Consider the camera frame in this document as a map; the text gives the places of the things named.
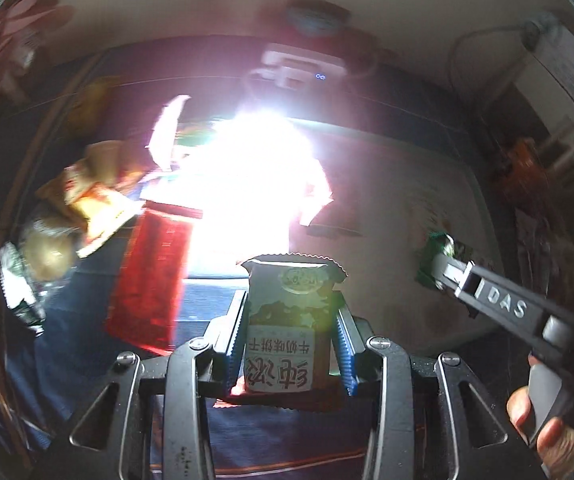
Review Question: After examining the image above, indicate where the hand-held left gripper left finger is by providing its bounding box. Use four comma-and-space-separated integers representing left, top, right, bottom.
68, 289, 249, 480

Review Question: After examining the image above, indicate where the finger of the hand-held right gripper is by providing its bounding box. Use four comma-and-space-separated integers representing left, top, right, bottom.
429, 251, 479, 313

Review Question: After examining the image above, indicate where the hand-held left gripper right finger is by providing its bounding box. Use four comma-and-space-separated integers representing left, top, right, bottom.
331, 305, 535, 480

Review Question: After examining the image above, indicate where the brown biscuit packet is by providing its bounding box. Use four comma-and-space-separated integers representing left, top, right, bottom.
215, 252, 349, 412

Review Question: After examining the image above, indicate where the person's right hand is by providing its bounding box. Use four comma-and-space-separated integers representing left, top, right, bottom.
506, 355, 574, 480

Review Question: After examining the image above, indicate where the red snack packet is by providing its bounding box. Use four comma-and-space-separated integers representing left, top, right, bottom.
104, 199, 204, 356

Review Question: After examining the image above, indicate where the orange bag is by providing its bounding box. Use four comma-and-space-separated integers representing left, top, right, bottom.
496, 139, 550, 203

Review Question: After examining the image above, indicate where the white shiny snack packet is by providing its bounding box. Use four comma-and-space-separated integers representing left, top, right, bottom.
146, 94, 334, 281

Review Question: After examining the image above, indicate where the orange snack packet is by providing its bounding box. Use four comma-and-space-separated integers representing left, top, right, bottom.
34, 140, 140, 257

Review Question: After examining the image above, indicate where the clear bread packet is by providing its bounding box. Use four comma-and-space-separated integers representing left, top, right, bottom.
21, 214, 82, 282

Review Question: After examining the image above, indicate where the green and white snack packet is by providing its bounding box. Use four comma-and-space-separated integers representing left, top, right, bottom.
0, 242, 48, 337

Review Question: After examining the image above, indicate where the white appliance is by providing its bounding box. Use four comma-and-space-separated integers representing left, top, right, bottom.
514, 22, 574, 123

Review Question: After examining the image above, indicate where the white power device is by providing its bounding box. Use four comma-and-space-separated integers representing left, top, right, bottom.
246, 44, 349, 92

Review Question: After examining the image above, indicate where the red box with blue lid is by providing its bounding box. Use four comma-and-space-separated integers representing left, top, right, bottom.
262, 0, 379, 63

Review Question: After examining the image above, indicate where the pink cloth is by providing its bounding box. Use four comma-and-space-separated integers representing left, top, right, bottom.
0, 0, 76, 122

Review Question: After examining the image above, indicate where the white cable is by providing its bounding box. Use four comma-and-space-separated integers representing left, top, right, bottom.
446, 22, 535, 93

